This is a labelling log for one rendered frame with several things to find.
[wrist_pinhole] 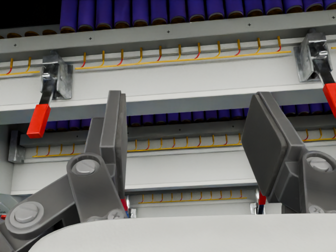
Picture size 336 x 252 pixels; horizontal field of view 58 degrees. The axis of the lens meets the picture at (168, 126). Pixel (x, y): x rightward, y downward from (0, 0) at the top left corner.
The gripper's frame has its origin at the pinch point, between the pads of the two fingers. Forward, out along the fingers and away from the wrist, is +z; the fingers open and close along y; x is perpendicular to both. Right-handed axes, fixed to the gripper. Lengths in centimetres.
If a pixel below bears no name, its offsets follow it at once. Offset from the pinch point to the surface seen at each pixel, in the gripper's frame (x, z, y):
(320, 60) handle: -3.4, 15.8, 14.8
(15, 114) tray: -11.9, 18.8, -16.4
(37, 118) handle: -8.4, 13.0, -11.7
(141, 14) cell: -1.8, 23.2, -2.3
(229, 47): -4.0, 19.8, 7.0
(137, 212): -45, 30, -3
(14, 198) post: -32.8, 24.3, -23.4
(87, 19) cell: -2.7, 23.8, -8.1
